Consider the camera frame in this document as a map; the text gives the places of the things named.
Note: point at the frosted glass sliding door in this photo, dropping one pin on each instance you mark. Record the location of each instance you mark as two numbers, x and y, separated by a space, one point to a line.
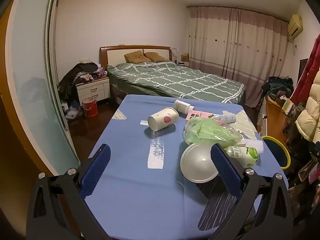
32 92

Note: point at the small white paper scrap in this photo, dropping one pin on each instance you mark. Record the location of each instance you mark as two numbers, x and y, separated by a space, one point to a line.
144 122

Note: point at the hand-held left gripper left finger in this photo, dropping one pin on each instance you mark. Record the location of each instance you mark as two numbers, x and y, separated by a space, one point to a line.
96 170

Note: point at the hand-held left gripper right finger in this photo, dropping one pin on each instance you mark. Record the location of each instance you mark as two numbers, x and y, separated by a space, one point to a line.
225 170

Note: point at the pile of dark clothes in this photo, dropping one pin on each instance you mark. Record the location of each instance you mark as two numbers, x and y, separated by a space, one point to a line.
72 77

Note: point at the white wall switches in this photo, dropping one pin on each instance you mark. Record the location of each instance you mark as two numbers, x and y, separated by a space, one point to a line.
85 60

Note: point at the pink cream curtain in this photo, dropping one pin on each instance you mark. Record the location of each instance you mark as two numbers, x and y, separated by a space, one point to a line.
237 50

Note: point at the cream paper cup apple print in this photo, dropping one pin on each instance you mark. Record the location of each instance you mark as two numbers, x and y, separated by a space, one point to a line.
162 118

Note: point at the green white drink carton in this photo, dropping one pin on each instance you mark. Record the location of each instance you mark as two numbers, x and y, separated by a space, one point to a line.
242 155

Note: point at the plastic bags heap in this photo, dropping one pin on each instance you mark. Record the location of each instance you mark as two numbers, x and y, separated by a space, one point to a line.
72 111

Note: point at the black television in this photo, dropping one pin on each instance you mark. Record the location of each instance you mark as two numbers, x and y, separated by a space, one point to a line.
303 67

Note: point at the red jacket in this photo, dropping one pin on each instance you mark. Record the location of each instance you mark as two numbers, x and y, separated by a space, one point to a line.
308 72

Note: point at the bed with green blanket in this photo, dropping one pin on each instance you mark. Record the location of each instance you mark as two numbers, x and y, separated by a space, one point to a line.
175 80

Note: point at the cream air conditioner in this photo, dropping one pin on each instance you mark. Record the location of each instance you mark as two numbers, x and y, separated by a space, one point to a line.
295 26

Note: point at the blue star print tablecloth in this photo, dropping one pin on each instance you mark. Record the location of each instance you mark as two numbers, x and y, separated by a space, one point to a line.
130 180

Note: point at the blue bin yellow rim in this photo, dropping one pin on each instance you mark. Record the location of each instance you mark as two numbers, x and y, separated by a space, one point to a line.
277 152

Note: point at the green plastic bag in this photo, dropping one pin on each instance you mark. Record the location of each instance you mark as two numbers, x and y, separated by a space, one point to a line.
207 132

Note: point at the white nightstand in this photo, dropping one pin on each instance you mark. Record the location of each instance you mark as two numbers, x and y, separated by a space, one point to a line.
93 90

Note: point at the pink box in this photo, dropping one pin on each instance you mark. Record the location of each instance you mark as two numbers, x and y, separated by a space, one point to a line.
197 115

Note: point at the wooden bed headboard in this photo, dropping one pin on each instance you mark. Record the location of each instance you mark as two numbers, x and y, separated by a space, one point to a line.
115 55

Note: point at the white tissue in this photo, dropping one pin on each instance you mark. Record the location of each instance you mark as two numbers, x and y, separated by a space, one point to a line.
256 145

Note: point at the red bucket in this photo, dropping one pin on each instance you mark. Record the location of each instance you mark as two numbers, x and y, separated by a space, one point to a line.
90 107

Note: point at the brown pillow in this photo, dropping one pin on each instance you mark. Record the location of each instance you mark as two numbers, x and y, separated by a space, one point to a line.
156 57
136 57

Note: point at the white pill bottle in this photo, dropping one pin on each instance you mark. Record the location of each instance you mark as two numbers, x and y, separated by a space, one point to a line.
182 106

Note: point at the heap of clothes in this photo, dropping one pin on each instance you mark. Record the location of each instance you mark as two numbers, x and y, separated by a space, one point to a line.
277 86

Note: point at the cream puffer jacket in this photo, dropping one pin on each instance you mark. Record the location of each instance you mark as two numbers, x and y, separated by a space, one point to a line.
311 115

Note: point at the wooden desk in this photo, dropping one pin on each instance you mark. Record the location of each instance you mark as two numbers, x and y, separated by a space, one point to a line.
275 120

